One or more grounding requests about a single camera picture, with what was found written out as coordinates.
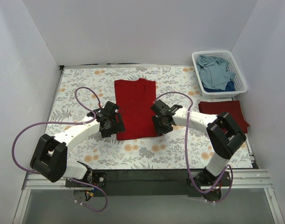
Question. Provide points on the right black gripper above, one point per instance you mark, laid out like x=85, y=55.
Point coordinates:
x=156, y=122

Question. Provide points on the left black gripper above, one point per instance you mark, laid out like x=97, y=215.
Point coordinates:
x=120, y=122

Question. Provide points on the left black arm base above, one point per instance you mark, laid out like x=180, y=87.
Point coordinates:
x=98, y=179

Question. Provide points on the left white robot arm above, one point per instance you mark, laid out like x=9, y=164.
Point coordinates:
x=50, y=158

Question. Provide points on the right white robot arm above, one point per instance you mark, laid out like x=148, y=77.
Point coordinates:
x=224, y=133

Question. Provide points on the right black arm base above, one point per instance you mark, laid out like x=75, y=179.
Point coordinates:
x=202, y=179

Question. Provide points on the floral patterned table mat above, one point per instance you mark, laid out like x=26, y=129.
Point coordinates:
x=82, y=89

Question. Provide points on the folded dark red t shirt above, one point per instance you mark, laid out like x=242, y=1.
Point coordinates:
x=232, y=107

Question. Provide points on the light blue t shirt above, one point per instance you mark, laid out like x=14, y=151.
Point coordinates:
x=214, y=72

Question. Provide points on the white plastic basket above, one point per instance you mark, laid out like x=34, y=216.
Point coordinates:
x=239, y=81

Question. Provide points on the dark blue t shirt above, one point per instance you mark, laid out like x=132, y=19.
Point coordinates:
x=229, y=87

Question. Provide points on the aluminium frame rail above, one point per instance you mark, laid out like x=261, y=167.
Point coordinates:
x=242, y=178

